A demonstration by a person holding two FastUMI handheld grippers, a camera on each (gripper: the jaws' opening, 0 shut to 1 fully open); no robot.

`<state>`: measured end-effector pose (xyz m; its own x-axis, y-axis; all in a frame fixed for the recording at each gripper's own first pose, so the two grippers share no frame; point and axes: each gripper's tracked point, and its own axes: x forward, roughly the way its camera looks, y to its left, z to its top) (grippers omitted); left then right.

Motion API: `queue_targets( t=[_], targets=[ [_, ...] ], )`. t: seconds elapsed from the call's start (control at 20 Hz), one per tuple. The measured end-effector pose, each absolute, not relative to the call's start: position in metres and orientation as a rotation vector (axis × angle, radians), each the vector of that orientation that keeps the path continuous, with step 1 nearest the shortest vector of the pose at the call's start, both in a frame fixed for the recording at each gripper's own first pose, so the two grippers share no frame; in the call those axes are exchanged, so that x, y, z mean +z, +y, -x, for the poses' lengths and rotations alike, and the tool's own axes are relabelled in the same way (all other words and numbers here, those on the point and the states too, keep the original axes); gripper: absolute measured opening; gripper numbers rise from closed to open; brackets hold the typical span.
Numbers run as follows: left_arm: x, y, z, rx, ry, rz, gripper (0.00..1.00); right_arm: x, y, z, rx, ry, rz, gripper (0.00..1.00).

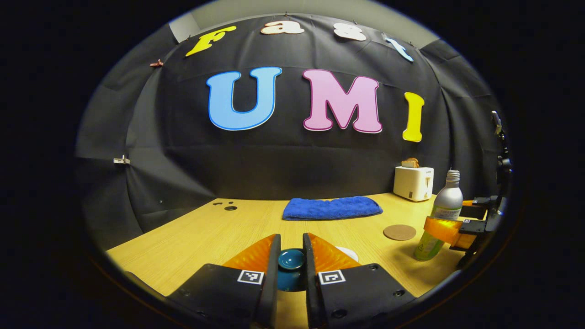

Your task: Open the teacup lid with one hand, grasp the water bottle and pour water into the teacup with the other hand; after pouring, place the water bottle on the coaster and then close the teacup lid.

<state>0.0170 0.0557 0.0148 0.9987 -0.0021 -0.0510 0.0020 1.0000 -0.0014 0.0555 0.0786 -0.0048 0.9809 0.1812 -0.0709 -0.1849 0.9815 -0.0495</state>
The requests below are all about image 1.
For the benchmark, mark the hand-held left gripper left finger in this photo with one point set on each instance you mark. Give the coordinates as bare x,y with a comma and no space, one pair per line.
272,283

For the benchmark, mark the round cork coaster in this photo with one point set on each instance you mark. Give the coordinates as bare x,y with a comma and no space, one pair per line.
400,232

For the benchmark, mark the black backdrop cloth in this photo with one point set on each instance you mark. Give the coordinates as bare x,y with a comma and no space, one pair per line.
274,160

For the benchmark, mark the blue folded towel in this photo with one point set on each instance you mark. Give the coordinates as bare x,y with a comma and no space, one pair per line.
331,208

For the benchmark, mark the red backdrop clip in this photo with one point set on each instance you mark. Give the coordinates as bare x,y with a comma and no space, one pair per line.
156,63

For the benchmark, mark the brown toast slice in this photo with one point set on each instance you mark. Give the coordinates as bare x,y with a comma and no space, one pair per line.
410,162

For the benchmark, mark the teal teacup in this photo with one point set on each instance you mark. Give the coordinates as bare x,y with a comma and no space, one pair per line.
349,253

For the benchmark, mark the silver green-label water bottle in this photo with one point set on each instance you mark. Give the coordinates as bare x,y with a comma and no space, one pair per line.
450,201

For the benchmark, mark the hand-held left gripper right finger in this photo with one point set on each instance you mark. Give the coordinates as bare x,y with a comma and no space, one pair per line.
311,283

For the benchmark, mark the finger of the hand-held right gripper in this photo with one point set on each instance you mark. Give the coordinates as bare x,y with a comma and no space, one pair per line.
482,206
441,228

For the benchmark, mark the white toaster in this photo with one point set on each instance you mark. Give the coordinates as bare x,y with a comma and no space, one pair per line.
411,183

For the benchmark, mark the white backdrop clip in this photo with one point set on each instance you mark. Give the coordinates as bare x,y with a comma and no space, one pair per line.
122,160

